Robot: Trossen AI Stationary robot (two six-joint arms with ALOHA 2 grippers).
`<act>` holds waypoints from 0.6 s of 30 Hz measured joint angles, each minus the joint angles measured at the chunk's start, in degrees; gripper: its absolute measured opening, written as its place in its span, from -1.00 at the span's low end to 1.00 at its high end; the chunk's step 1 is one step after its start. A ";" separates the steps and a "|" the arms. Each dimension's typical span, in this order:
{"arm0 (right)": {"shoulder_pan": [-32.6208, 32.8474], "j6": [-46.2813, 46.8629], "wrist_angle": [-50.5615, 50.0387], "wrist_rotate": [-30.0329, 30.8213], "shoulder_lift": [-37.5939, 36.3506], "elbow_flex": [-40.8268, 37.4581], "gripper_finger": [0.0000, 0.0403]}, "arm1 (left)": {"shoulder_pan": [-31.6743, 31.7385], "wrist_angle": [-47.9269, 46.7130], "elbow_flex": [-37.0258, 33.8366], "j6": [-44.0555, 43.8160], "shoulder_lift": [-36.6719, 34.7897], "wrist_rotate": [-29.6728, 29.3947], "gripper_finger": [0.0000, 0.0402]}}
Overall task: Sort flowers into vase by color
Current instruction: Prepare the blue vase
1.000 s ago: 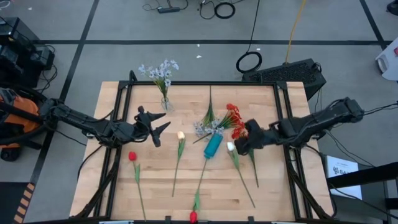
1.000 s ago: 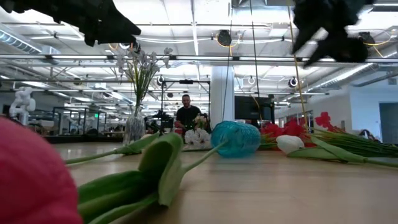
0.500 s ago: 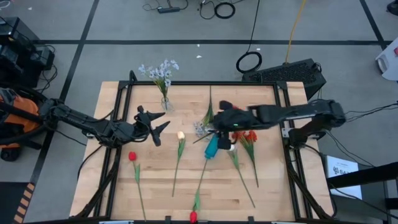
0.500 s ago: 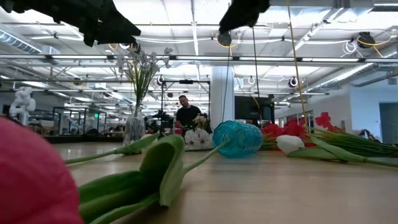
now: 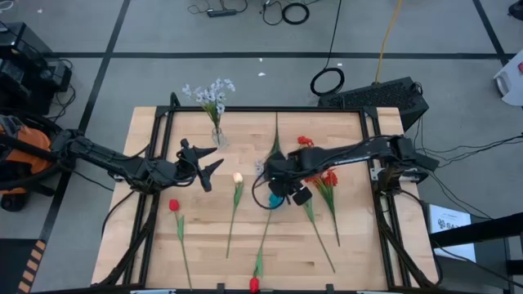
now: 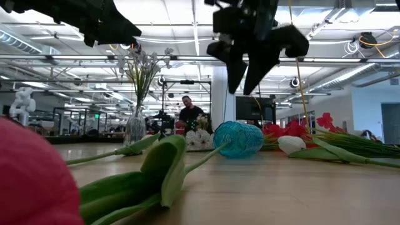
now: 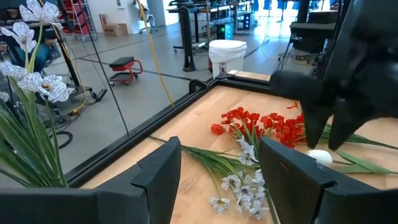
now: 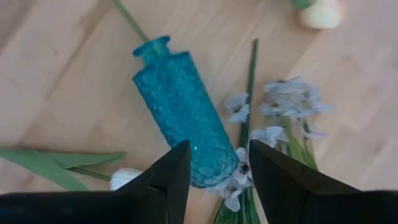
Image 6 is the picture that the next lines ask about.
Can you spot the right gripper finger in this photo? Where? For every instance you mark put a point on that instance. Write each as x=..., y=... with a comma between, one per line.
x=272, y=53
x=232, y=65

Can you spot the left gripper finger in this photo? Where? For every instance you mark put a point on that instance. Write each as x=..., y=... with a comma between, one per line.
x=112, y=28

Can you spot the teal patterned glass vase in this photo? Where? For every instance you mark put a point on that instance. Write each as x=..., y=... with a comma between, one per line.
x=240, y=139

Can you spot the white blossom flower bunch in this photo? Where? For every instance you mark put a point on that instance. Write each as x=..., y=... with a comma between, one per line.
x=139, y=97
x=198, y=139

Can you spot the white artificial tulip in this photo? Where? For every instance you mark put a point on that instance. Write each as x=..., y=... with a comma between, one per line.
x=290, y=144

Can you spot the red artificial tulip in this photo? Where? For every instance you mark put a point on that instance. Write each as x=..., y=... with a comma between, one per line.
x=31, y=175

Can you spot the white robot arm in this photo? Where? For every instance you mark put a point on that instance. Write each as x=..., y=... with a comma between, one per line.
x=23, y=103

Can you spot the clear glass vase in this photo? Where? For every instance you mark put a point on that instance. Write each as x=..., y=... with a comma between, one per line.
x=135, y=128

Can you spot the black round ceiling device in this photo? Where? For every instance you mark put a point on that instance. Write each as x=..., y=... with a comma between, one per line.
x=294, y=82

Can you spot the background flower bouquet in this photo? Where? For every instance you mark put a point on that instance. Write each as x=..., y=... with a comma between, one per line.
x=202, y=122

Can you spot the person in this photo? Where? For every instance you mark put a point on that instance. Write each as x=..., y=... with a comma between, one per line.
x=189, y=114

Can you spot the red crate stack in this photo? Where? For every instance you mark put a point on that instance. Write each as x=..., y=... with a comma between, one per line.
x=179, y=131

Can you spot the black camera rig frame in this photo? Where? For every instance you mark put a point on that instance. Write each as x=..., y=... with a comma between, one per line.
x=187, y=82

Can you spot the black framed glass enclosure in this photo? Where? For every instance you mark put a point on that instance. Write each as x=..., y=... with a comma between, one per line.
x=78, y=108

